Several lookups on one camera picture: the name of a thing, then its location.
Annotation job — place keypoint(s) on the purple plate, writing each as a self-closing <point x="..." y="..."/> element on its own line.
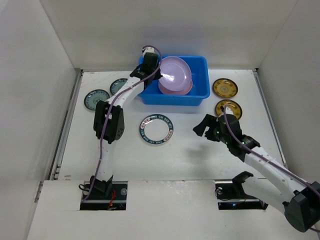
<point x="175" y="73"/>

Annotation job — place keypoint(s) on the teal patterned plate near bin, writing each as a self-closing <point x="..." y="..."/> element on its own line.
<point x="117" y="85"/>

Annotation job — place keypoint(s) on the yellow patterned plate lower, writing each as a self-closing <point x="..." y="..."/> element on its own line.
<point x="234" y="106"/>

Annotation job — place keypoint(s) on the blue plastic bin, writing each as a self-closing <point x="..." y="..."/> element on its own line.
<point x="200" y="86"/>

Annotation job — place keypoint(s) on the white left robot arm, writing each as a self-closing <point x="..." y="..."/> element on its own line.
<point x="109" y="123"/>

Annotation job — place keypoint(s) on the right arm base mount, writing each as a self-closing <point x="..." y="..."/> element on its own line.
<point x="231" y="195"/>

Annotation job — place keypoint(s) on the yellow patterned plate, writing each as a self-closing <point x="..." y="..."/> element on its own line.
<point x="234" y="106"/>
<point x="225" y="88"/>

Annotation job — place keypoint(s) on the white plate dark lettered rim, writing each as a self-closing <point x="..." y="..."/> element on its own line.
<point x="156" y="129"/>

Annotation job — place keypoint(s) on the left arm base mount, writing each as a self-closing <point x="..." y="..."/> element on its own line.
<point x="110" y="195"/>

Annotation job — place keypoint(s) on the yellow patterned plate upper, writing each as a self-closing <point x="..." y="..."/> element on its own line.
<point x="225" y="88"/>

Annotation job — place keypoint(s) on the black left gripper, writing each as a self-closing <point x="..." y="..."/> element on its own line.
<point x="159" y="75"/>

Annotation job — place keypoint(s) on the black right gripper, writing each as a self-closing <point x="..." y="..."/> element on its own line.
<point x="211" y="128"/>

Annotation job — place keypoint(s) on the teal patterned plate far left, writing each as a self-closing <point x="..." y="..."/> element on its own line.
<point x="93" y="97"/>

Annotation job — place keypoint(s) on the pink plate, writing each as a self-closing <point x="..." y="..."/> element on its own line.
<point x="182" y="92"/>

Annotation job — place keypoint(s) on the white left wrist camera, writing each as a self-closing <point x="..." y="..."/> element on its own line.
<point x="148" y="49"/>

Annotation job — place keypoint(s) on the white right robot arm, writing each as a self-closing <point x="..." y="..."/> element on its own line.
<point x="296" y="199"/>

